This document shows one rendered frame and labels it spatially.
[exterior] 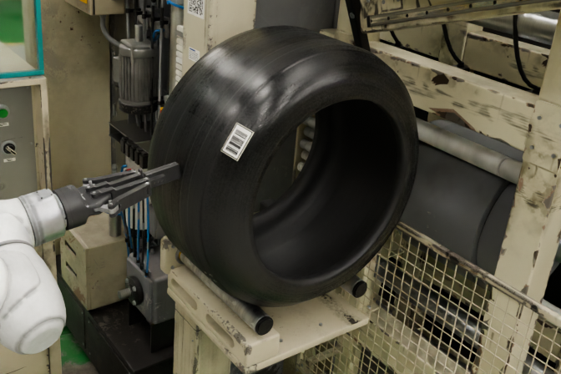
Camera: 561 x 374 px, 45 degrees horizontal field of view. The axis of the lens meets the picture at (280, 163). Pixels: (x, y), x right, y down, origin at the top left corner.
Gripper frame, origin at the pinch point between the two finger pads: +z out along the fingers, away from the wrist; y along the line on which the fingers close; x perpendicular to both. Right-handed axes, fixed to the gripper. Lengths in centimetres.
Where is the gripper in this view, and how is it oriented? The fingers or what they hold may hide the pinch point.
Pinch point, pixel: (162, 174)
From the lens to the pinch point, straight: 130.5
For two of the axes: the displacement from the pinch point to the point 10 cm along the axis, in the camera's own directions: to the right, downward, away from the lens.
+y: -5.9, -3.6, 7.2
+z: 8.0, -3.0, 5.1
